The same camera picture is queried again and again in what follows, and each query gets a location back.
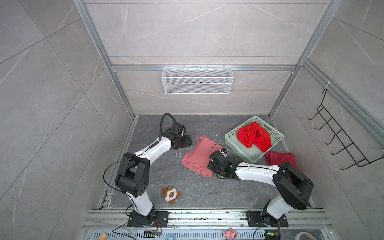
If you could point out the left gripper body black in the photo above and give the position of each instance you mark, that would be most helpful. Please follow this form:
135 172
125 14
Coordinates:
184 141

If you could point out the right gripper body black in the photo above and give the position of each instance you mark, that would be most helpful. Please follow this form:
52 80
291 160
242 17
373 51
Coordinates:
212 168

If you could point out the pink t shirt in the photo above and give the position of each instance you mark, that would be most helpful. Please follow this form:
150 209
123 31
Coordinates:
198 160

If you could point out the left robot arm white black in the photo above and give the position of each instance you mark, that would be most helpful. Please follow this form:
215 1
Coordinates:
134 174

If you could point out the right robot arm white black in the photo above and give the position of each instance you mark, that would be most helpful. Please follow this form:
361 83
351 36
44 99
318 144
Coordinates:
293 186

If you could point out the light green plastic basket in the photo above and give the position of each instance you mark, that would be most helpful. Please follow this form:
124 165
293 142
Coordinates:
253 154

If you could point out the bright red t shirt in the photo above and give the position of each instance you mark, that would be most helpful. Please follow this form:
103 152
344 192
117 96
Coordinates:
254 135

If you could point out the dark red folded t shirt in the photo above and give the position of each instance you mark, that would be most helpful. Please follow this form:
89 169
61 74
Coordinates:
274 158

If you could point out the brown white plush toy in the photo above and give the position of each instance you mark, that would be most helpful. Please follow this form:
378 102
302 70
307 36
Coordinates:
170 194

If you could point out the pink plush toy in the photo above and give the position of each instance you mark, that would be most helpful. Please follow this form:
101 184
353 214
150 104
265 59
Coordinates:
230 234

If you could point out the small wooden block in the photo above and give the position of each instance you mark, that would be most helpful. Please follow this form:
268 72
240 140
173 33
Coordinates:
103 236

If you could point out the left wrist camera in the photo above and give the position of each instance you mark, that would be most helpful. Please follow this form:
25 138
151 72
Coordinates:
178 129

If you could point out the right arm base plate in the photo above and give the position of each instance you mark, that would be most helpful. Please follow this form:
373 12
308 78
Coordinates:
255 217

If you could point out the white wire mesh shelf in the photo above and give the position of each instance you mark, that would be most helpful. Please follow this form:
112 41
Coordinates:
197 80

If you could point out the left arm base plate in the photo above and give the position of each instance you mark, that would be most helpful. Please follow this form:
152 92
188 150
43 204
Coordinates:
159 218

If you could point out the black wire hook rack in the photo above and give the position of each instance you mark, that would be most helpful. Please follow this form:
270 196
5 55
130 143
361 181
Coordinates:
347 144

